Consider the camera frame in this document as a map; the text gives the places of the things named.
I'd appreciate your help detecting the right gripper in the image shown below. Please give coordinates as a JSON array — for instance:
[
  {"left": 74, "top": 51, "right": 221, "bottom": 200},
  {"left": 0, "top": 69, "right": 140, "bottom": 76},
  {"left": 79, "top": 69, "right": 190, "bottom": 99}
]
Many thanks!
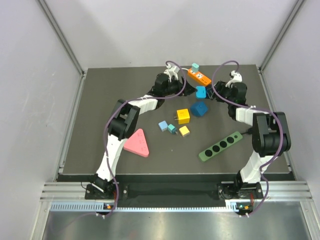
[{"left": 206, "top": 80, "right": 234, "bottom": 106}]

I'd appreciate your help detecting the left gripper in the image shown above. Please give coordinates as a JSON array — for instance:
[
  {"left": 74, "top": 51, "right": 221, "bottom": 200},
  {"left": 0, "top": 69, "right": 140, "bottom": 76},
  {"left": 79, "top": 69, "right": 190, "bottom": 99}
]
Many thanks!
[{"left": 162, "top": 75, "right": 197, "bottom": 96}]

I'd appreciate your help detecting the blue rounded plug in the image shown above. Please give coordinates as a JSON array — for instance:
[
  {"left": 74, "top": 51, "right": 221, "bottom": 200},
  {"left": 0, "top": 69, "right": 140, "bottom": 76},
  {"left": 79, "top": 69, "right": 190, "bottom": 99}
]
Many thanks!
[{"left": 195, "top": 86, "right": 207, "bottom": 99}]

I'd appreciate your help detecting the orange power strip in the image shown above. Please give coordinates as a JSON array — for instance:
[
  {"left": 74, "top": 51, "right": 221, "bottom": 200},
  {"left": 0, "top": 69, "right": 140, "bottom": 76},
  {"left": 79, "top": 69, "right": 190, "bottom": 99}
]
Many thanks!
[{"left": 187, "top": 68, "right": 212, "bottom": 87}]

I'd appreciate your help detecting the teal charger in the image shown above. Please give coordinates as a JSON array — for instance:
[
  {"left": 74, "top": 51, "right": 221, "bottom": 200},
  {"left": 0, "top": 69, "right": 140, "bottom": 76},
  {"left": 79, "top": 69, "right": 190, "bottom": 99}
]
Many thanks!
[{"left": 191, "top": 62, "right": 200, "bottom": 73}]

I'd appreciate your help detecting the yellow cube plug adapter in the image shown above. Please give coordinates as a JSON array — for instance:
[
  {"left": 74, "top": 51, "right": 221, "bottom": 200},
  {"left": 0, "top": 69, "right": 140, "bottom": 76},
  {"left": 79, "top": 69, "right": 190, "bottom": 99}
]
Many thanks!
[{"left": 175, "top": 108, "right": 191, "bottom": 125}]

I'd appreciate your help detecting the blue cube plug adapter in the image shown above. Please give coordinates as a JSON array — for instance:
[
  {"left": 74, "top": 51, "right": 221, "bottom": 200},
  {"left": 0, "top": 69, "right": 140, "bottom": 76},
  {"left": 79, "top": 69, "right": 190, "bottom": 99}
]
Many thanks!
[{"left": 190, "top": 101, "right": 208, "bottom": 117}]

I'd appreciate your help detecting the light blue plug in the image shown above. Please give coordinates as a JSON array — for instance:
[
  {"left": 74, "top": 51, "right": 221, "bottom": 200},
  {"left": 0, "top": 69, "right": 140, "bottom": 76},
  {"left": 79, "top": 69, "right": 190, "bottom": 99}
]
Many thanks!
[{"left": 158, "top": 120, "right": 168, "bottom": 132}]

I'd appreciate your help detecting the teal plug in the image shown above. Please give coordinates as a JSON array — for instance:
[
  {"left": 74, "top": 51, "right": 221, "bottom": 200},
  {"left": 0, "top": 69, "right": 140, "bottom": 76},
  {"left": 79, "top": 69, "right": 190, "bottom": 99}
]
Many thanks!
[{"left": 167, "top": 124, "right": 178, "bottom": 135}]

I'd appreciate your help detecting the yellow plug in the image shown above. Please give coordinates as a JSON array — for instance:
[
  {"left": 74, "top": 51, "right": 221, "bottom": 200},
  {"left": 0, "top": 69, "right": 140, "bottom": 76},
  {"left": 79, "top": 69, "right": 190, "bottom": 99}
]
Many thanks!
[{"left": 179, "top": 125, "right": 190, "bottom": 137}]

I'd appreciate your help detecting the green power strip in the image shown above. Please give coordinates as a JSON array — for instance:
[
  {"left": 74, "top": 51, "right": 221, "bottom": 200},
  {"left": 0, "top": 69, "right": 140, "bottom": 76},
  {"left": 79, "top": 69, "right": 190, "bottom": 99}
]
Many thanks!
[{"left": 198, "top": 131, "right": 243, "bottom": 162}]

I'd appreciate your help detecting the pink triangular socket adapter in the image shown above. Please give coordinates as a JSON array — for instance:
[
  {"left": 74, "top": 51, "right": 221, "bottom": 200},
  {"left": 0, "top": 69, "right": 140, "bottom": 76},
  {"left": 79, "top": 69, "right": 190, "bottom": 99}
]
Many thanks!
[{"left": 123, "top": 128, "right": 150, "bottom": 158}]

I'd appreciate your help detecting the black socket block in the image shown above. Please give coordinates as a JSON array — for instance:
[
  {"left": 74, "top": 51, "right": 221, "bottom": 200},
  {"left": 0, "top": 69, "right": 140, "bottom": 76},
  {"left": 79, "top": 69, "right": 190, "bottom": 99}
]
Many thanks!
[{"left": 205, "top": 85, "right": 215, "bottom": 100}]

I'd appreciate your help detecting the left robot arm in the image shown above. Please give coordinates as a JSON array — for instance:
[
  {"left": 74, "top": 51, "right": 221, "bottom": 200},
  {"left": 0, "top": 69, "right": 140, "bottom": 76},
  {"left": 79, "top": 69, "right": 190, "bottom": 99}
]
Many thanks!
[{"left": 85, "top": 73, "right": 196, "bottom": 199}]

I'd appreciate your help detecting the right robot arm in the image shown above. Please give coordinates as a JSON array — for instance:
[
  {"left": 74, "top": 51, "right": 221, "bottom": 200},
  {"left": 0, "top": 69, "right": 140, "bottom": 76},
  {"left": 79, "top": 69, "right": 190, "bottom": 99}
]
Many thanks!
[{"left": 206, "top": 81, "right": 291, "bottom": 199}]

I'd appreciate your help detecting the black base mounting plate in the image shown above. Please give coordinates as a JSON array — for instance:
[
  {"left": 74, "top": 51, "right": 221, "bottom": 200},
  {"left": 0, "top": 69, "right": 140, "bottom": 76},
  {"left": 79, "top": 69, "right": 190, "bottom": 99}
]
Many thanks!
[{"left": 84, "top": 182, "right": 264, "bottom": 200}]

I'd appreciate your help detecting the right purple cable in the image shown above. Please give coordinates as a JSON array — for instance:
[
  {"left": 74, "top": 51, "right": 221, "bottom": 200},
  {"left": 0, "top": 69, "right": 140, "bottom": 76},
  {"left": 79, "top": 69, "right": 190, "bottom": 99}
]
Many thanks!
[{"left": 211, "top": 59, "right": 287, "bottom": 218}]

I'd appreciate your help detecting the purple cable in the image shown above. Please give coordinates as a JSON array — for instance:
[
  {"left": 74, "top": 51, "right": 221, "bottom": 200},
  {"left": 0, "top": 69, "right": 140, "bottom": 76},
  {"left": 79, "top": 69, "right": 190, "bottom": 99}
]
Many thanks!
[
  {"left": 47, "top": 59, "right": 187, "bottom": 235},
  {"left": 211, "top": 59, "right": 287, "bottom": 218}
]

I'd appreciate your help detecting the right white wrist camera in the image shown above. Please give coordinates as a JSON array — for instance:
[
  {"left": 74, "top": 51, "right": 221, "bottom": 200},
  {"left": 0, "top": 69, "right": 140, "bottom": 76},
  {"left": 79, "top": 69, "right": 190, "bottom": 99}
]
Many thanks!
[{"left": 225, "top": 70, "right": 243, "bottom": 88}]

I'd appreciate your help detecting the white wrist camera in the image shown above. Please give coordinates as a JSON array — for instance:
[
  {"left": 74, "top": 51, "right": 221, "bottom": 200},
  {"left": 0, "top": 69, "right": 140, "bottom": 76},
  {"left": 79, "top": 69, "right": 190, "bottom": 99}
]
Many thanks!
[
  {"left": 225, "top": 70, "right": 243, "bottom": 88},
  {"left": 163, "top": 63, "right": 180, "bottom": 82}
]

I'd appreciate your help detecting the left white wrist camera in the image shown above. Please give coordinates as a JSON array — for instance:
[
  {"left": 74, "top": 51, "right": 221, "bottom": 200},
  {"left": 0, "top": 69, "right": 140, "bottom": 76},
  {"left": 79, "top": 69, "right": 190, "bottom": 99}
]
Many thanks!
[{"left": 163, "top": 63, "right": 180, "bottom": 82}]

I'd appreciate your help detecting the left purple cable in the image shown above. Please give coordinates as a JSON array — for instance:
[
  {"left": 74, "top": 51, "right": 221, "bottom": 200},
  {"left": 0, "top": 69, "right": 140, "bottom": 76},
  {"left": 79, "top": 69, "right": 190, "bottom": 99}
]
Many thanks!
[{"left": 47, "top": 59, "right": 187, "bottom": 235}]

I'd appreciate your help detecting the white slotted cable duct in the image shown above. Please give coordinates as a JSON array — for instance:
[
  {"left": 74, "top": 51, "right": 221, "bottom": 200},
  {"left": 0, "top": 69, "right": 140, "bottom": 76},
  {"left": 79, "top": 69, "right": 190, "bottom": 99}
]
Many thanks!
[{"left": 50, "top": 202, "right": 252, "bottom": 214}]

